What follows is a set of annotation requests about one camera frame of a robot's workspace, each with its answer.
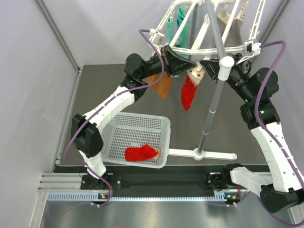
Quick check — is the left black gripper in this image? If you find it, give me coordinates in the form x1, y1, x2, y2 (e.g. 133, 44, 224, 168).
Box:
139, 45, 196, 80

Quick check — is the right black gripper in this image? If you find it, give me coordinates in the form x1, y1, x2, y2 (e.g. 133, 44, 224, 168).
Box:
199, 53, 254, 103

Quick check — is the mint green patterned sock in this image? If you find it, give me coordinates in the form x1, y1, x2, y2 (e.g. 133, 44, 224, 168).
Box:
175, 7, 189, 48

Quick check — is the red sock back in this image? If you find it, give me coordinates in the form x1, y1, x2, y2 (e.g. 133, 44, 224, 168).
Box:
181, 66, 205, 111

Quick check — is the red sock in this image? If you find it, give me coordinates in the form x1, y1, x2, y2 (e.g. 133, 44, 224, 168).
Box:
125, 144, 160, 162
181, 66, 205, 111

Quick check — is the white clip sock hanger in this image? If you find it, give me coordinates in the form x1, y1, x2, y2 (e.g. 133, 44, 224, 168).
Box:
149, 0, 266, 57

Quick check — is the red sock front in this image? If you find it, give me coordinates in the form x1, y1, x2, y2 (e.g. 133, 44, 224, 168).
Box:
125, 144, 160, 162

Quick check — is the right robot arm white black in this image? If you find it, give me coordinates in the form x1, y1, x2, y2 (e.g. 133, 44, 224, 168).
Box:
206, 54, 304, 213

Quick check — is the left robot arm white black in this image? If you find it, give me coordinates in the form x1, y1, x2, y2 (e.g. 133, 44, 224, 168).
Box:
71, 45, 196, 188

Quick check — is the grey drying rack stand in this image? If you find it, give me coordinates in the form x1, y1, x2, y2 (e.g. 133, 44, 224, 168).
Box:
167, 0, 238, 162

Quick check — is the orange brown sock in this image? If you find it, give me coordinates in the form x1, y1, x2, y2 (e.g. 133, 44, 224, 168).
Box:
148, 72, 173, 99

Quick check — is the grey beige sock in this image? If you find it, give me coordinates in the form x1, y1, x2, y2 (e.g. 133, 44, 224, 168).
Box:
225, 19, 243, 47

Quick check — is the beige cuffed sock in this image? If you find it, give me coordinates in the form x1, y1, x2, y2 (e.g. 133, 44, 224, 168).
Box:
217, 9, 230, 25

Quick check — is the white plastic laundry basket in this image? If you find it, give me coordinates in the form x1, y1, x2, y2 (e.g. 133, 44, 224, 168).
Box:
101, 112, 171, 169

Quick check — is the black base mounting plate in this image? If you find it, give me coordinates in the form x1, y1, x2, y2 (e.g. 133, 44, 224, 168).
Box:
80, 172, 240, 192

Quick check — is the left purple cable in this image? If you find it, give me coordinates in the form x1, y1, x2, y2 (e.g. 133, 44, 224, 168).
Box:
63, 28, 167, 207

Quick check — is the purple cable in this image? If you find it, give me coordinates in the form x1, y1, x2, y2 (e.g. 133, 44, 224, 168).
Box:
63, 28, 167, 207
254, 40, 304, 226

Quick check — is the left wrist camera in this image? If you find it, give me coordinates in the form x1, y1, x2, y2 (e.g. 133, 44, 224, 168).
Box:
149, 28, 165, 47

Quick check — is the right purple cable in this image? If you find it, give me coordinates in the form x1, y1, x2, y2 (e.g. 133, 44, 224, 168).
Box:
254, 40, 304, 226

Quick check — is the grey slotted cable duct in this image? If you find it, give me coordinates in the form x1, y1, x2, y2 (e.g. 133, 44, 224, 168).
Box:
47, 192, 239, 202

